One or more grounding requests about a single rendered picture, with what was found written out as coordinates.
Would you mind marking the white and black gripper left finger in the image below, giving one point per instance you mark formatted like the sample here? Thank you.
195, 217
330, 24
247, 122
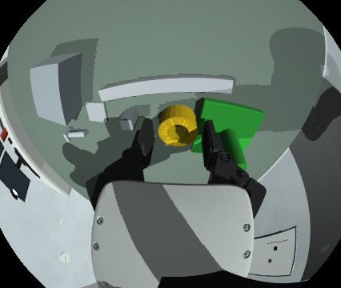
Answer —
130, 166

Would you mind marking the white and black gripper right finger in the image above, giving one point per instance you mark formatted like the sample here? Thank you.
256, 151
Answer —
220, 162

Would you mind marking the white flat bar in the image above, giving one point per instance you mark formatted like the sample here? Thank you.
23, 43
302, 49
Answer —
167, 84

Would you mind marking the green peg on flat base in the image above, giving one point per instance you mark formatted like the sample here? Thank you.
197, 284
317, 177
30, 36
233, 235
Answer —
236, 124

